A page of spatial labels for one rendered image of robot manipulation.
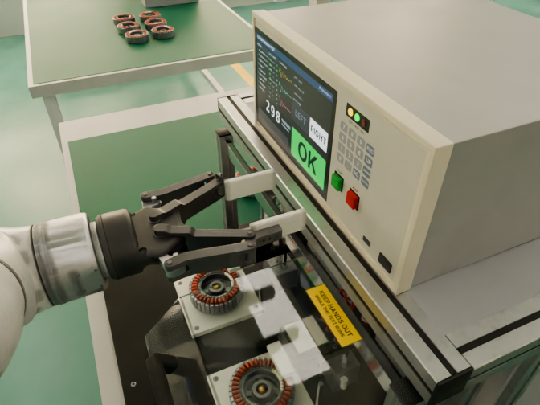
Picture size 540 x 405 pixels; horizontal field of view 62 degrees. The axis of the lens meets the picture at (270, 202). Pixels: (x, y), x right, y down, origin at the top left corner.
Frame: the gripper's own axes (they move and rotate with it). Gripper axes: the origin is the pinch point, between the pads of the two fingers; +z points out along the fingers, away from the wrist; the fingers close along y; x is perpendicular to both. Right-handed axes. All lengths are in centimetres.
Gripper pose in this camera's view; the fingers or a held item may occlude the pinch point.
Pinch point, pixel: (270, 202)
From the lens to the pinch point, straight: 55.9
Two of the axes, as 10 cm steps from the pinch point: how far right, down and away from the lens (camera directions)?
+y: 4.0, 5.8, -7.0
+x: 0.0, -7.7, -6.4
